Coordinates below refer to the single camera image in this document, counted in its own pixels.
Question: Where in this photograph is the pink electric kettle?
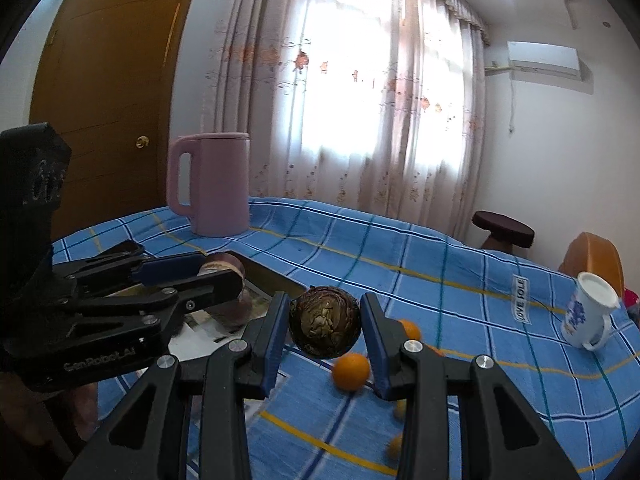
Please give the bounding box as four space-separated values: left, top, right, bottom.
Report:
166 131 251 238

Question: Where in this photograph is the air conditioner pipe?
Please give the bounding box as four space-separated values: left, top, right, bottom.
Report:
484 62 519 136

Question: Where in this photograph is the white air conditioner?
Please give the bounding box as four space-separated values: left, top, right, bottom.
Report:
506 41 584 81

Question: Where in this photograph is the orange wooden chair back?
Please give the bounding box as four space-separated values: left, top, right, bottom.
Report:
557 231 626 296

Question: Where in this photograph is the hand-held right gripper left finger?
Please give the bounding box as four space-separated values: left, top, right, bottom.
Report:
62 291 292 480

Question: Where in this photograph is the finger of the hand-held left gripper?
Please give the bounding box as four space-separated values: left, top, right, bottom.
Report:
76 269 245 335
52 240 208 287

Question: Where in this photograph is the white cup with blue print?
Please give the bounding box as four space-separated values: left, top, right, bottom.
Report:
560 271 622 352

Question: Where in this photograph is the metal tray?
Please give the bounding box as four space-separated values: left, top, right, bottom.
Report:
167 250 310 362

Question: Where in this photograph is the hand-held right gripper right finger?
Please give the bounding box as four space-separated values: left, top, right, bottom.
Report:
360 291 583 480

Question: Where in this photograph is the dark brown round fruit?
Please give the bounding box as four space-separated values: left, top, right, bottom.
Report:
288 285 362 359

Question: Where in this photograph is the brown wooden door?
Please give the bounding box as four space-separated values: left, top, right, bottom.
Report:
27 0 201 242

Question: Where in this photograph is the blue plaid cloth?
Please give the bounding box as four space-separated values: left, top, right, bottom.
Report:
50 195 636 480

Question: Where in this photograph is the dark brown round stool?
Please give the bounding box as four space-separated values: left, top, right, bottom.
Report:
471 210 536 252

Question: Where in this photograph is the floral sheer curtain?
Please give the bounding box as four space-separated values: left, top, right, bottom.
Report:
200 0 489 249

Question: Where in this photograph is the purple brown round fruit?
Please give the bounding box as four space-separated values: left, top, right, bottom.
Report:
210 285 254 327
198 253 247 281

